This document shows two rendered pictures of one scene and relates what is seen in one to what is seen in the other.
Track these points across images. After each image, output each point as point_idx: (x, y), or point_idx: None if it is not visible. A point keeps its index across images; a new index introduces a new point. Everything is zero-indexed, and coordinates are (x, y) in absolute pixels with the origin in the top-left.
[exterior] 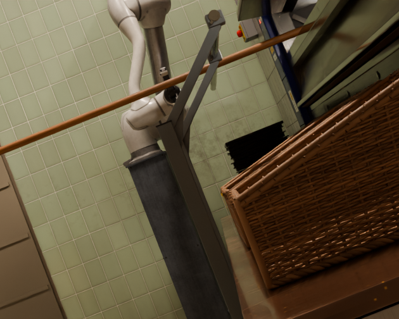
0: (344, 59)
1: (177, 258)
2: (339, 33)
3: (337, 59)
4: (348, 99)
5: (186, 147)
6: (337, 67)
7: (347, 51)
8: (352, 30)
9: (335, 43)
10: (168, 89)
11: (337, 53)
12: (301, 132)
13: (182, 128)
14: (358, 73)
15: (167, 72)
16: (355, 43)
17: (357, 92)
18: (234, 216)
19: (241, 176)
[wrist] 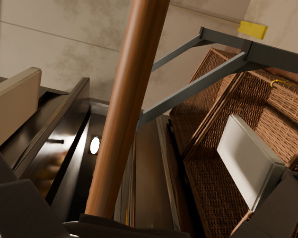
0: (163, 197)
1: None
2: (137, 210)
3: (159, 219)
4: (198, 212)
5: (259, 64)
6: (169, 193)
7: (158, 191)
8: (145, 181)
9: (143, 225)
10: (89, 220)
11: (153, 219)
12: (243, 216)
13: (204, 44)
14: (176, 198)
15: (27, 118)
16: (156, 175)
17: (193, 221)
18: (291, 86)
19: None
